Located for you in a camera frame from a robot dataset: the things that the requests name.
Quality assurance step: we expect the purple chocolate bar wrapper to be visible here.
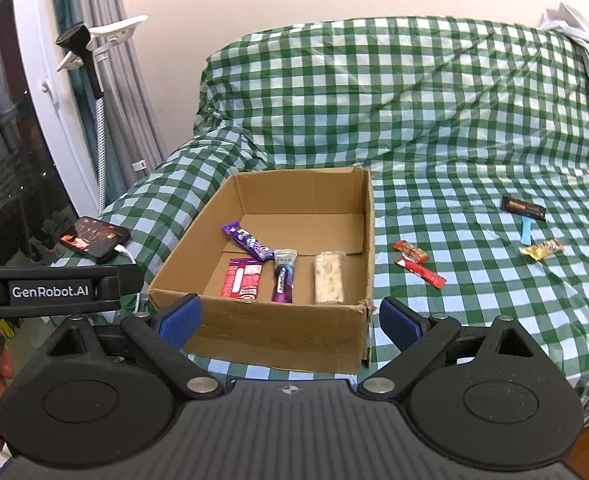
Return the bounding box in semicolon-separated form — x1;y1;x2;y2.
222;221;274;262

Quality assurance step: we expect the silver purple snack pouch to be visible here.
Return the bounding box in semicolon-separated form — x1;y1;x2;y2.
272;249;297;304

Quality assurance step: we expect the red stick snack packet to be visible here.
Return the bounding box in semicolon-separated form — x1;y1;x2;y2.
395;257;447;289

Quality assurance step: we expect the small red orange candy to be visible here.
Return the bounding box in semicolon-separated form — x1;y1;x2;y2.
393;240;430;264

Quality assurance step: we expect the red white snack packet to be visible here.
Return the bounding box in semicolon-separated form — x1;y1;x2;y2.
221;258;263;300

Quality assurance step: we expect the black smartphone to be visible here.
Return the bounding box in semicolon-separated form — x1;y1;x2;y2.
59;216;131;264

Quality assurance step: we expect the beige rice cracker packet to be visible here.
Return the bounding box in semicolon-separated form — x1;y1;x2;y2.
314;252;345;304

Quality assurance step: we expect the brown cardboard box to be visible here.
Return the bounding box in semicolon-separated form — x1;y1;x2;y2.
149;167;375;374

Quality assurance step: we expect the yellow candy wrapper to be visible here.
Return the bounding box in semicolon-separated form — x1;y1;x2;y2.
520;238;564;261

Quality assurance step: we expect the light blue stick packet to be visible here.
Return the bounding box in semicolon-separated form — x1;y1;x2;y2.
520;216;532;246

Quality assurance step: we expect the black chocolate bar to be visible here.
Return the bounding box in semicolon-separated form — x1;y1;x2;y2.
500;196;547;221

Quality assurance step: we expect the green white checkered cloth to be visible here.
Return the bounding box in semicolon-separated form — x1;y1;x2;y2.
53;15;589;413

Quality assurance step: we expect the grey curtain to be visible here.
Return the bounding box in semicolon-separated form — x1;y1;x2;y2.
52;0;168;204

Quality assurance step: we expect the white clip phone holder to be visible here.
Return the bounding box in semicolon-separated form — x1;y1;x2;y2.
56;14;148;100

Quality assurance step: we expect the white door frame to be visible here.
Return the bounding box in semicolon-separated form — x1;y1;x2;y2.
14;0;99;216

